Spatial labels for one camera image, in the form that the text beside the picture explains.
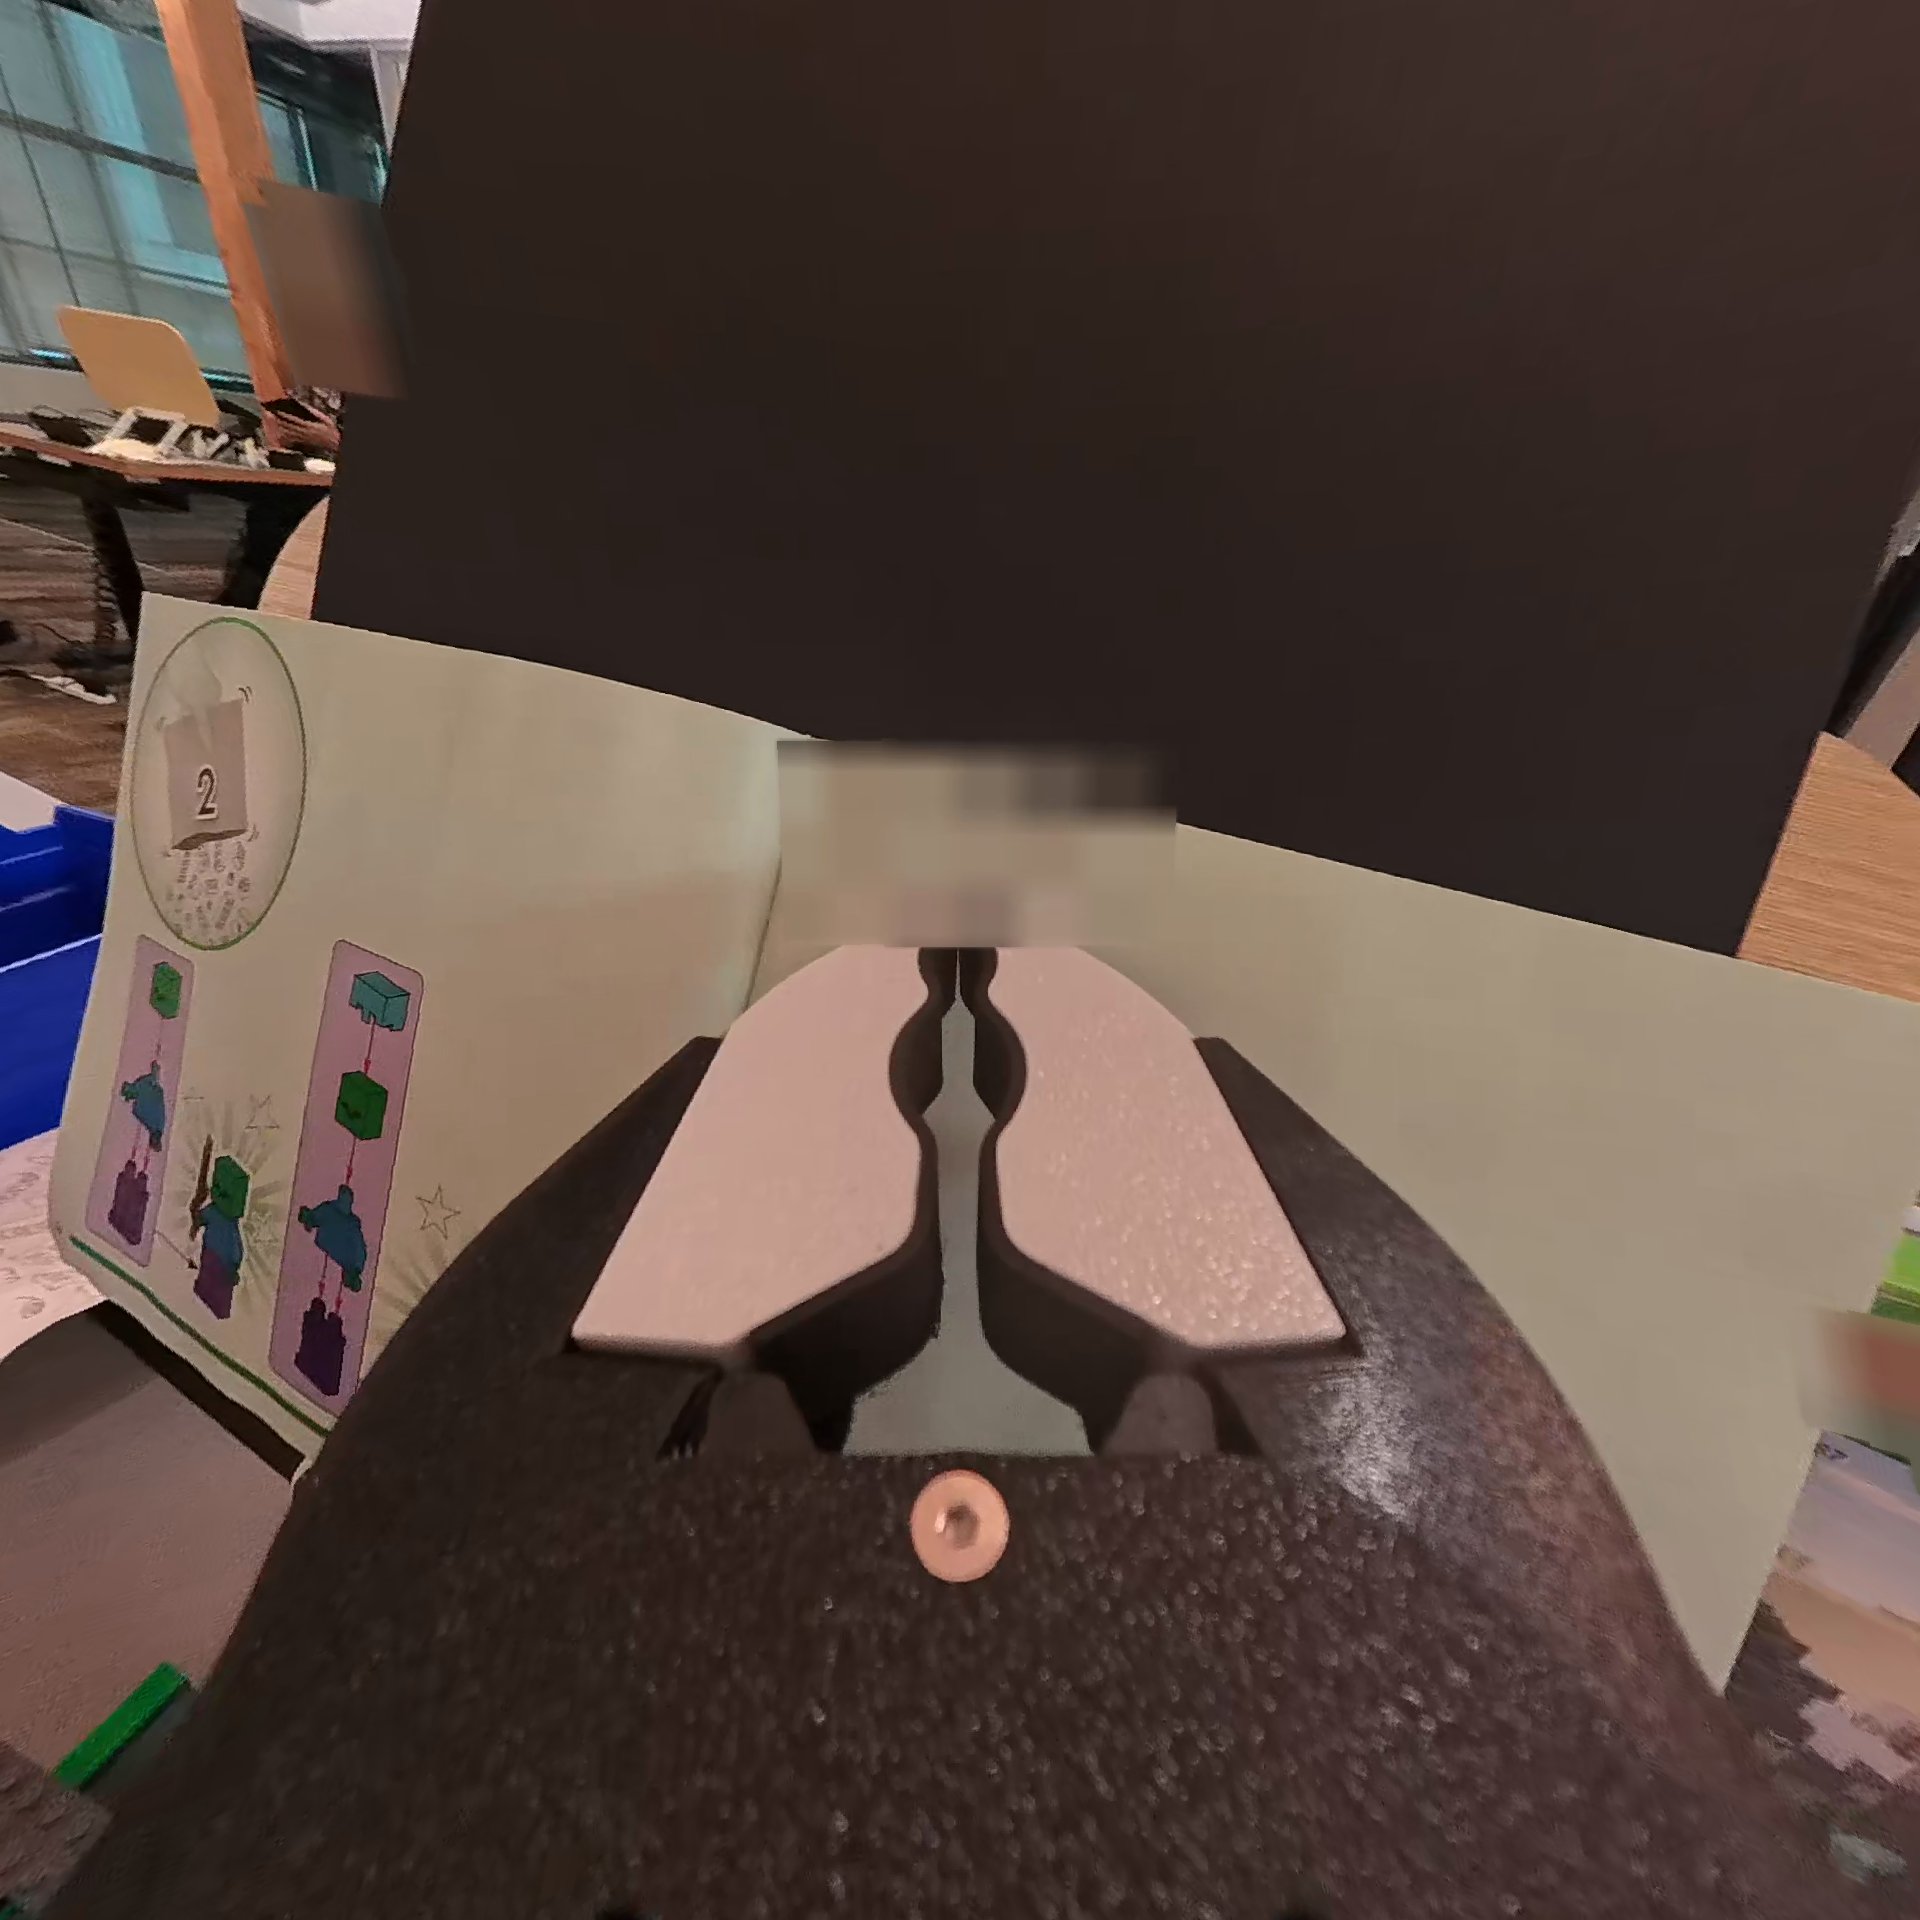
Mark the tan plywood chair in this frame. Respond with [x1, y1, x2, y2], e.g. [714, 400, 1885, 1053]
[57, 306, 226, 429]

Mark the wooden pillar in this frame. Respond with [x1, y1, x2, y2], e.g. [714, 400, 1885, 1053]
[157, 0, 325, 400]

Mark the wooden office table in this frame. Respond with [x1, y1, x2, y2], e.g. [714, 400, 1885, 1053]
[0, 421, 339, 506]

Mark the green instruction booklet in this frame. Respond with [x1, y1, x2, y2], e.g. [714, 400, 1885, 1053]
[49, 593, 1920, 1696]

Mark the toy set cardboard box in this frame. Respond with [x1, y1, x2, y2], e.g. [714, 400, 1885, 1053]
[1725, 1192, 1920, 1920]

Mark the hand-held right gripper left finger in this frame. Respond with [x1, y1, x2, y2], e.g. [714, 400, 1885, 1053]
[574, 948, 945, 1450]

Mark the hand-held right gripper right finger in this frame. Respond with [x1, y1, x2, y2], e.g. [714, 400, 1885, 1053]
[959, 948, 1347, 1450]

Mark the black flat panel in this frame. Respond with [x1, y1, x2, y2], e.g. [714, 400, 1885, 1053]
[307, 0, 1920, 963]

